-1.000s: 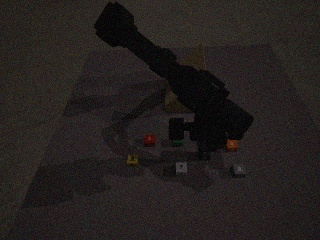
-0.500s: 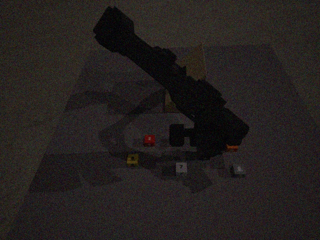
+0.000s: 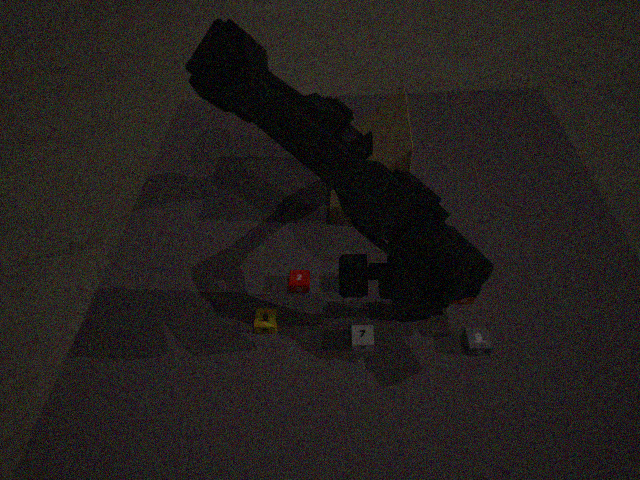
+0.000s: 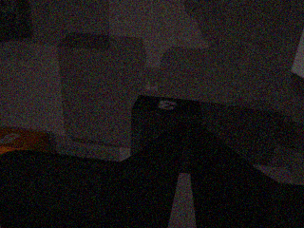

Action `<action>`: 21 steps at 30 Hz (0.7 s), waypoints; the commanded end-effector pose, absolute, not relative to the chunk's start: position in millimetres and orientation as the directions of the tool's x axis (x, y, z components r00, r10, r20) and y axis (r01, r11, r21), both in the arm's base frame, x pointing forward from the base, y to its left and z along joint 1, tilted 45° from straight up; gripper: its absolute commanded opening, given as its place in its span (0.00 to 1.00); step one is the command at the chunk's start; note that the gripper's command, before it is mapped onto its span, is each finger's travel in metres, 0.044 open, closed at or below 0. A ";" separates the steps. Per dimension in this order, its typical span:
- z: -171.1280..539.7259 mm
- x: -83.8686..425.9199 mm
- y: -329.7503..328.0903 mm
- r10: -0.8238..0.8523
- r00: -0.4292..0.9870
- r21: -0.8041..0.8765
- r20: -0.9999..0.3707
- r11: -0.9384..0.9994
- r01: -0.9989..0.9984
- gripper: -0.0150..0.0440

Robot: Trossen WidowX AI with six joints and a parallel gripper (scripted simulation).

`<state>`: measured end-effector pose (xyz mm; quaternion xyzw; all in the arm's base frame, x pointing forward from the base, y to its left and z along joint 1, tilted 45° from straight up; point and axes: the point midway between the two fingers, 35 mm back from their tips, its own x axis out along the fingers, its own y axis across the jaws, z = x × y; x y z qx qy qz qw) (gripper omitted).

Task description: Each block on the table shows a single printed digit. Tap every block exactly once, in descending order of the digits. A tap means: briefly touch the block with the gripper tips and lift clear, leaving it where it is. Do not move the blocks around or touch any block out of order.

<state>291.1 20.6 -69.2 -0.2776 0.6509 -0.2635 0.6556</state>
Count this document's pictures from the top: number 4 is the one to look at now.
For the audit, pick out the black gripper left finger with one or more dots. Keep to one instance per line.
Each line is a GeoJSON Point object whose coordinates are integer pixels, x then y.
{"type": "Point", "coordinates": [78, 192]}

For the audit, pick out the orange block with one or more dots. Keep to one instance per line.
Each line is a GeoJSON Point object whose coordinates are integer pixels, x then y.
{"type": "Point", "coordinates": [14, 139]}

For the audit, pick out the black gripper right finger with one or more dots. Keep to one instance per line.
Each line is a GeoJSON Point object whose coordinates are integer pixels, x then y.
{"type": "Point", "coordinates": [229, 192]}

